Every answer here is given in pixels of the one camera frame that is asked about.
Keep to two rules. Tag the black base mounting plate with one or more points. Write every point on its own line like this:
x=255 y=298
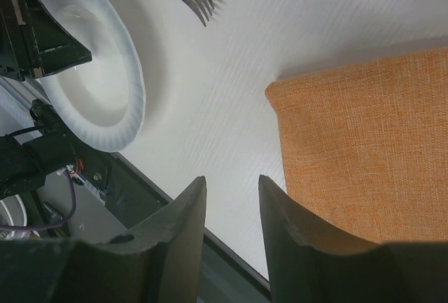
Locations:
x=131 y=198

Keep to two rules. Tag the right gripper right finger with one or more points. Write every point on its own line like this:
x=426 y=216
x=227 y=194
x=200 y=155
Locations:
x=310 y=260

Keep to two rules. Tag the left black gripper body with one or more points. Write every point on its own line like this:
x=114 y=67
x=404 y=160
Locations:
x=18 y=40

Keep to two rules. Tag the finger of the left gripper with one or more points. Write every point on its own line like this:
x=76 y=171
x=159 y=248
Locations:
x=49 y=48

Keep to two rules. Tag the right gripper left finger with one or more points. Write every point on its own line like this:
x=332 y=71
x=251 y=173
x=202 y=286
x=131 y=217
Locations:
x=157 y=260

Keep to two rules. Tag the orange cloth napkin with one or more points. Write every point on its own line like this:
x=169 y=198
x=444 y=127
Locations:
x=364 y=146

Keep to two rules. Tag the white blue-rimmed plate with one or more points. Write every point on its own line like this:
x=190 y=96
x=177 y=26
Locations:
x=102 y=102

